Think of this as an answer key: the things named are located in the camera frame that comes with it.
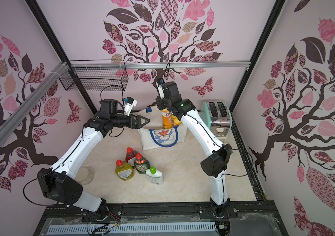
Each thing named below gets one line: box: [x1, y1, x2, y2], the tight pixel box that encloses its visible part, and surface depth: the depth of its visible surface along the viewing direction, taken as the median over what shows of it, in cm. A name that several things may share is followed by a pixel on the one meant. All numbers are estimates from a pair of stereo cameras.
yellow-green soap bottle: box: [114, 159, 135, 181], surface depth 79 cm
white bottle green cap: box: [145, 166, 165, 186], surface depth 75 cm
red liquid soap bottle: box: [125, 147, 139, 167], surface depth 81 cm
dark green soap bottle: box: [134, 152, 151, 175], surface depth 81 cm
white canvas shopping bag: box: [137, 105, 188, 151], surface depth 95 cm
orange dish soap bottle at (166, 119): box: [161, 108, 173, 129], surface depth 85 cm
